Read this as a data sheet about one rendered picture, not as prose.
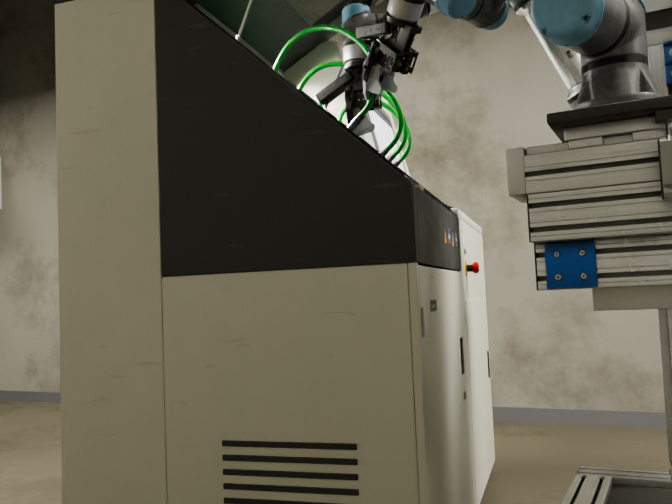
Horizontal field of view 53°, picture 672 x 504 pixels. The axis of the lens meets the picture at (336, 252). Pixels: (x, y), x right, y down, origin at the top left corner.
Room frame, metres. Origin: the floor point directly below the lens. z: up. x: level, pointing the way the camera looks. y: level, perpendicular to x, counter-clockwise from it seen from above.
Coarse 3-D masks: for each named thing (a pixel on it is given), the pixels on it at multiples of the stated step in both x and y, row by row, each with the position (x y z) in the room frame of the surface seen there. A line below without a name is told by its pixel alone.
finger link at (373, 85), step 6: (372, 66) 1.52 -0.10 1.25; (378, 66) 1.52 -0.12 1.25; (372, 72) 1.53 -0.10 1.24; (378, 72) 1.52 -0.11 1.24; (372, 78) 1.54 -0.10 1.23; (378, 78) 1.53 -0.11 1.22; (366, 84) 1.55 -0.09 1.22; (372, 84) 1.54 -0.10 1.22; (378, 84) 1.53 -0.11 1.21; (366, 90) 1.56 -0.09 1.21; (372, 90) 1.55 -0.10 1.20; (378, 90) 1.53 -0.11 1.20; (366, 96) 1.58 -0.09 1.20
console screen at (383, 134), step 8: (368, 112) 2.27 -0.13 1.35; (376, 112) 2.42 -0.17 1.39; (384, 112) 2.60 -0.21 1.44; (376, 120) 2.37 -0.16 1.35; (384, 120) 2.53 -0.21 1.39; (376, 128) 2.32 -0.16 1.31; (384, 128) 2.48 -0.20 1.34; (392, 128) 2.67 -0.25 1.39; (376, 136) 2.28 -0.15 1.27; (384, 136) 2.43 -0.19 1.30; (392, 136) 2.60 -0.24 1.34; (376, 144) 2.24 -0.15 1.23; (384, 144) 2.38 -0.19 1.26; (392, 152) 2.49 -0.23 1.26; (400, 168) 2.55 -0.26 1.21
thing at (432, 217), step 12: (420, 192) 1.43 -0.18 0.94; (420, 204) 1.42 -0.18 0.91; (432, 204) 1.57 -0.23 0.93; (420, 216) 1.41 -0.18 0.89; (432, 216) 1.56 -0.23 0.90; (444, 216) 1.74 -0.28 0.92; (456, 216) 1.97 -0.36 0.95; (420, 228) 1.41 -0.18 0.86; (432, 228) 1.55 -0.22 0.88; (456, 228) 1.95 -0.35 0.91; (420, 240) 1.40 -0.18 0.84; (432, 240) 1.54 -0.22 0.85; (420, 252) 1.39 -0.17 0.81; (432, 252) 1.53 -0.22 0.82; (444, 252) 1.71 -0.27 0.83; (456, 252) 1.92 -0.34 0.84; (420, 264) 1.45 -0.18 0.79; (432, 264) 1.53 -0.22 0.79; (444, 264) 1.70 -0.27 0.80; (456, 264) 1.91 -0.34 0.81
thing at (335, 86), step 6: (348, 72) 1.72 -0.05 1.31; (342, 78) 1.72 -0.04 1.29; (348, 78) 1.72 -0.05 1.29; (354, 78) 1.73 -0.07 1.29; (330, 84) 1.74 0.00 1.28; (336, 84) 1.73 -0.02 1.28; (342, 84) 1.73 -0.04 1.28; (324, 90) 1.74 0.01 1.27; (330, 90) 1.74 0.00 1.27; (336, 90) 1.74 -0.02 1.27; (342, 90) 1.76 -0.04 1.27; (318, 96) 1.75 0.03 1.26; (324, 96) 1.74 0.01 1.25; (330, 96) 1.75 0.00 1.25; (336, 96) 1.77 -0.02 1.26; (324, 102) 1.76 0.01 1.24
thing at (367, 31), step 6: (366, 24) 1.53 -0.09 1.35; (372, 24) 1.50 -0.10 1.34; (378, 24) 1.48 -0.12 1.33; (384, 24) 1.47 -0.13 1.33; (390, 24) 1.47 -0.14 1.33; (360, 30) 1.53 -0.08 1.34; (366, 30) 1.52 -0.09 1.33; (372, 30) 1.50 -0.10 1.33; (378, 30) 1.49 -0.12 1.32; (384, 30) 1.47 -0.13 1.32; (360, 36) 1.54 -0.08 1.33; (366, 36) 1.53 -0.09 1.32; (372, 36) 1.54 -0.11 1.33
